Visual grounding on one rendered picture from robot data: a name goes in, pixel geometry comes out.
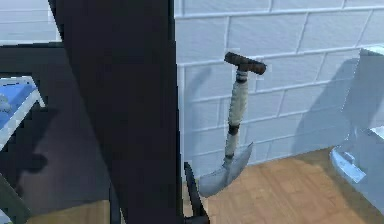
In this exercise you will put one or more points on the black room door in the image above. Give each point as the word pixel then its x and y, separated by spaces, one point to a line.
pixel 126 100

